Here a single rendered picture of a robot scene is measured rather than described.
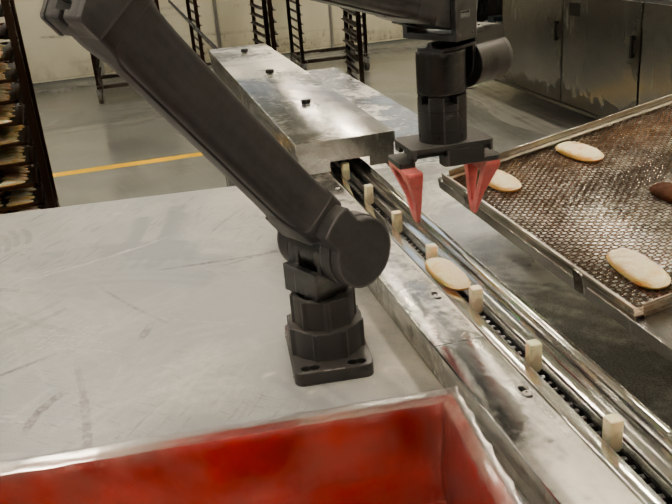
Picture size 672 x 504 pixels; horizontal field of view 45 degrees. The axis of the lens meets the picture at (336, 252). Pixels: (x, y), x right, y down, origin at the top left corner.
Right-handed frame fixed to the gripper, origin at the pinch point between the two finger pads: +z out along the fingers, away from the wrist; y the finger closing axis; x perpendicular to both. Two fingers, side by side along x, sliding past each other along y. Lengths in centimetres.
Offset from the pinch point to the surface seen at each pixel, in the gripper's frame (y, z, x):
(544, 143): -26.4, 1.4, -23.7
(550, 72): -205, 64, -341
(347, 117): -4, 2, -59
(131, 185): 42, 95, -350
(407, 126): -25, 12, -85
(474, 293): 0.8, 6.7, 10.2
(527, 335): -1.3, 8.2, 18.9
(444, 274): 1.5, 7.2, 2.8
